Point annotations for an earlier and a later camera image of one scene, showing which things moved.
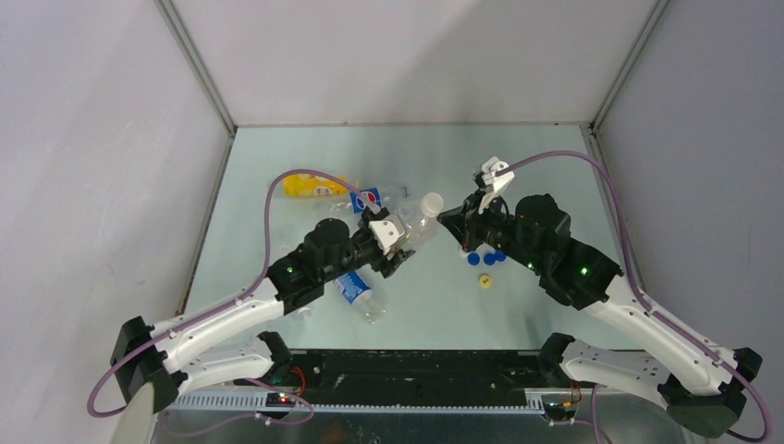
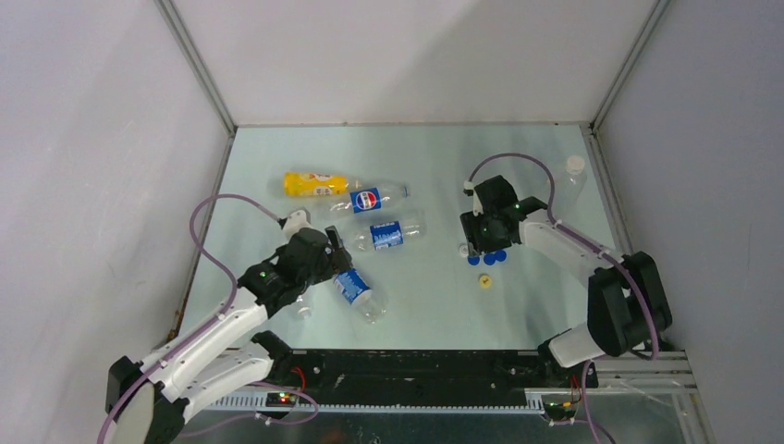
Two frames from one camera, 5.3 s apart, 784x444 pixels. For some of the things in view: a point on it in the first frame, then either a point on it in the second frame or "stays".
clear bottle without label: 423,230 to 572,186
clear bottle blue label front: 370,303 stays
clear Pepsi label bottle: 369,197 stays
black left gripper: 387,267 to 334,262
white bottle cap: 432,204 to 575,164
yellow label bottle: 305,184 stays
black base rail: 472,377 stays
